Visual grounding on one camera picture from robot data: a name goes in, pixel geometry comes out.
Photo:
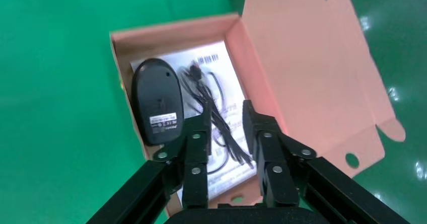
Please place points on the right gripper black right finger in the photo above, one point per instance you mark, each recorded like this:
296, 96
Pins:
270, 152

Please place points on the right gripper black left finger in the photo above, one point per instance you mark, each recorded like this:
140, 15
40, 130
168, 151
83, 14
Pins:
195, 152

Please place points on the pink cardboard box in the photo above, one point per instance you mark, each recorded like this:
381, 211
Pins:
307, 82

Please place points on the white printed paper sheet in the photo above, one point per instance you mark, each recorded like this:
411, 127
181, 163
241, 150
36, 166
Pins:
226, 65

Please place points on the green table mat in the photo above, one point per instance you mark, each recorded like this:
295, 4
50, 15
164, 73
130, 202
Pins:
50, 82

